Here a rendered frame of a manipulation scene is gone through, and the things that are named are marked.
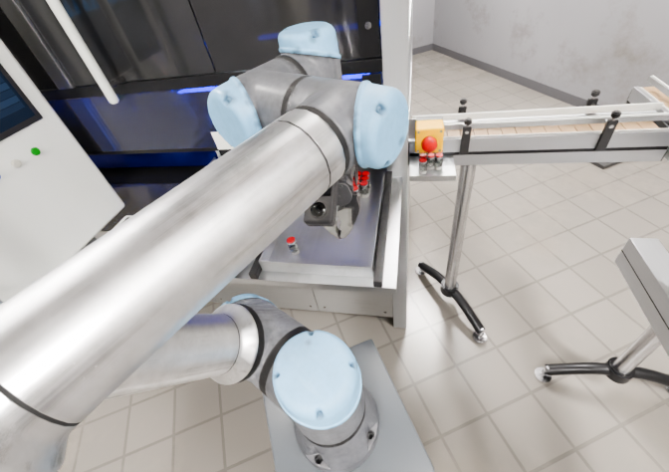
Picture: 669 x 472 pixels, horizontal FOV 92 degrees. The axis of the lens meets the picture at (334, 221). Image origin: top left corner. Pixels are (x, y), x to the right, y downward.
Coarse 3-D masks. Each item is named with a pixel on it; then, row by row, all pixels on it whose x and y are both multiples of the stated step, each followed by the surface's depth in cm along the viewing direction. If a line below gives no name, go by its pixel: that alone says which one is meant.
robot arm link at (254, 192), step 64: (320, 128) 26; (384, 128) 28; (192, 192) 21; (256, 192) 22; (320, 192) 27; (128, 256) 18; (192, 256) 19; (256, 256) 24; (0, 320) 16; (64, 320) 16; (128, 320) 17; (0, 384) 14; (64, 384) 16; (0, 448) 14; (64, 448) 17
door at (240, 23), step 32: (192, 0) 75; (224, 0) 73; (256, 0) 72; (288, 0) 71; (320, 0) 70; (352, 0) 69; (224, 32) 78; (256, 32) 77; (352, 32) 73; (224, 64) 84; (256, 64) 82
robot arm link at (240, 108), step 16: (272, 64) 38; (288, 64) 38; (240, 80) 35; (256, 80) 35; (272, 80) 34; (288, 80) 33; (224, 96) 34; (240, 96) 34; (256, 96) 34; (272, 96) 33; (224, 112) 35; (240, 112) 33; (256, 112) 34; (272, 112) 33; (224, 128) 37; (240, 128) 35; (256, 128) 35
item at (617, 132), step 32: (448, 128) 97; (480, 128) 100; (512, 128) 97; (544, 128) 94; (576, 128) 92; (608, 128) 86; (640, 128) 88; (480, 160) 100; (512, 160) 98; (544, 160) 96; (576, 160) 94; (608, 160) 93; (640, 160) 91
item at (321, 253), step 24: (336, 216) 87; (360, 216) 85; (312, 240) 81; (336, 240) 80; (360, 240) 79; (264, 264) 75; (288, 264) 73; (312, 264) 71; (336, 264) 70; (360, 264) 73
